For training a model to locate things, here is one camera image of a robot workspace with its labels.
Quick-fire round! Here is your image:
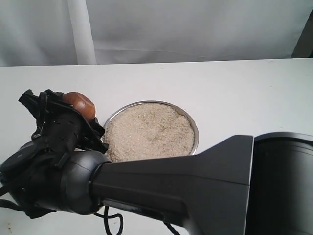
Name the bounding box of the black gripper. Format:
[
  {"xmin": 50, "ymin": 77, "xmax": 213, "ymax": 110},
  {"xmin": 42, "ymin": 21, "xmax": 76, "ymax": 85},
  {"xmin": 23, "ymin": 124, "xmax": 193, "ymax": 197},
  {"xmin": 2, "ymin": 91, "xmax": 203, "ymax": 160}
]
[{"xmin": 0, "ymin": 108, "xmax": 108, "ymax": 219}]

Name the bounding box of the white vertical pole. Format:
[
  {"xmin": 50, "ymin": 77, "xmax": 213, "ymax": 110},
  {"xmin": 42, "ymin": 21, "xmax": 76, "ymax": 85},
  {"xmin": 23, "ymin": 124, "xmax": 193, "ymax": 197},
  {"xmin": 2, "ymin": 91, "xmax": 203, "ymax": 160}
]
[{"xmin": 67, "ymin": 0, "xmax": 97, "ymax": 65}]

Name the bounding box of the brown wooden cup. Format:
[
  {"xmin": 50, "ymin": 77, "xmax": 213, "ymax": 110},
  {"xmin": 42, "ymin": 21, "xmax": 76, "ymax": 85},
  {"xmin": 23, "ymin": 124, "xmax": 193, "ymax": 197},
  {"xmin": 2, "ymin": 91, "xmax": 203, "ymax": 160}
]
[{"xmin": 62, "ymin": 92, "xmax": 96, "ymax": 122}]

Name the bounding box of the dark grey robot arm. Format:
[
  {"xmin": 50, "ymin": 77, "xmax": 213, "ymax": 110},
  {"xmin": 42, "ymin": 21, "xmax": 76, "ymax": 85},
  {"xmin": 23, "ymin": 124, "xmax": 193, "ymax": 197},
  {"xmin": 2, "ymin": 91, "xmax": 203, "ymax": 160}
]
[{"xmin": 0, "ymin": 111, "xmax": 313, "ymax": 235}]

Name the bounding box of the round steel rice tray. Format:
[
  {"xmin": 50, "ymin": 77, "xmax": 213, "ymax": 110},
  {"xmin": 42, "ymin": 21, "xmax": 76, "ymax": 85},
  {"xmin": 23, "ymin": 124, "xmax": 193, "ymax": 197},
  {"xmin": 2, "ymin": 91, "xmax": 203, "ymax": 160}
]
[{"xmin": 102, "ymin": 100, "xmax": 199, "ymax": 162}]

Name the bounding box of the white backdrop curtain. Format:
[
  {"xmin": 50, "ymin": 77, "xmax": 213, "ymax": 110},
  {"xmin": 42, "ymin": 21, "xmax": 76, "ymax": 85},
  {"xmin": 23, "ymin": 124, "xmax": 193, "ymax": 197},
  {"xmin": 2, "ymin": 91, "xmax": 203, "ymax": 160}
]
[{"xmin": 0, "ymin": 0, "xmax": 313, "ymax": 66}]

